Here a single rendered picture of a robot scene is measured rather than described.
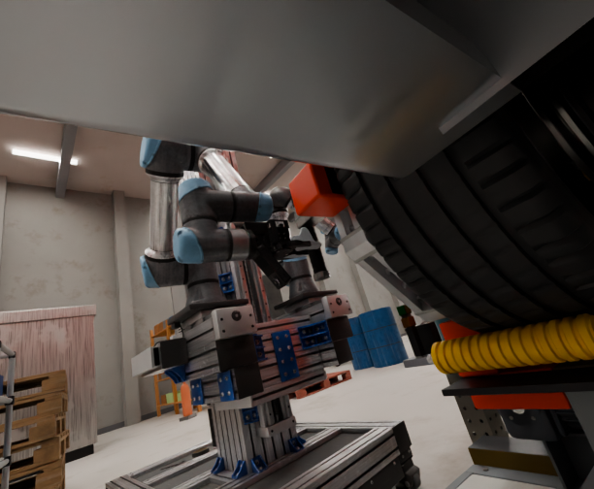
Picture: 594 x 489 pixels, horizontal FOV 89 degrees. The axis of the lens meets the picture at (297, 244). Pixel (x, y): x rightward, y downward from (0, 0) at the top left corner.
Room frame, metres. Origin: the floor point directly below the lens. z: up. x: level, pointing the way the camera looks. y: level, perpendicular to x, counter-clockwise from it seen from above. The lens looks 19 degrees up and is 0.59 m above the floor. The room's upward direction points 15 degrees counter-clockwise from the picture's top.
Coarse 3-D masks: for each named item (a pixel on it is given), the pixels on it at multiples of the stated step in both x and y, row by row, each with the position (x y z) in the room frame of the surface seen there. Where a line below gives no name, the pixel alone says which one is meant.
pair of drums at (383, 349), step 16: (352, 320) 6.17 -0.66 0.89; (368, 320) 5.62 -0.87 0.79; (384, 320) 5.56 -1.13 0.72; (368, 336) 5.70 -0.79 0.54; (384, 336) 5.55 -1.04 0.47; (400, 336) 5.72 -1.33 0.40; (352, 352) 6.28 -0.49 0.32; (368, 352) 6.16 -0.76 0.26; (384, 352) 5.57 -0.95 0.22; (400, 352) 5.59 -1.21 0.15
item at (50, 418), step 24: (24, 384) 2.58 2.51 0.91; (48, 384) 2.40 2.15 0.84; (0, 408) 2.25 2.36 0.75; (48, 408) 2.40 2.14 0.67; (0, 432) 2.23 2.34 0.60; (48, 432) 2.38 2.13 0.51; (0, 456) 2.25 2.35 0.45; (48, 456) 2.40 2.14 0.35; (0, 480) 2.25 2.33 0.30; (24, 480) 2.85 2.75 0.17; (48, 480) 2.40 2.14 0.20
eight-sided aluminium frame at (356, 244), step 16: (336, 224) 0.56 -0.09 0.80; (352, 224) 0.56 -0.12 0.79; (352, 240) 0.54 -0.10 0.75; (368, 240) 0.51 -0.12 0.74; (352, 256) 0.56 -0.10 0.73; (368, 256) 0.54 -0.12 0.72; (368, 272) 0.58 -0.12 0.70; (384, 272) 0.59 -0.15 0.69; (400, 288) 0.60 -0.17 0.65; (416, 304) 0.62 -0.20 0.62; (432, 320) 0.67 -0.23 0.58
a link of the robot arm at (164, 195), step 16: (144, 144) 0.73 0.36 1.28; (160, 144) 0.72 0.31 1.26; (176, 144) 0.75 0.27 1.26; (144, 160) 0.74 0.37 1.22; (160, 160) 0.75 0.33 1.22; (176, 160) 0.77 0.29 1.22; (192, 160) 0.80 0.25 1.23; (160, 176) 0.78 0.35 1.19; (176, 176) 0.80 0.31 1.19; (160, 192) 0.82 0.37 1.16; (176, 192) 0.85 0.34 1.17; (160, 208) 0.85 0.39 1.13; (176, 208) 0.89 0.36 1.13; (160, 224) 0.89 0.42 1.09; (176, 224) 0.93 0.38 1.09; (160, 240) 0.92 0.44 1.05; (144, 256) 0.96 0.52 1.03; (160, 256) 0.94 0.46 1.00; (144, 272) 0.95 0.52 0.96; (160, 272) 0.97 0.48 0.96; (176, 272) 1.01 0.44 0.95
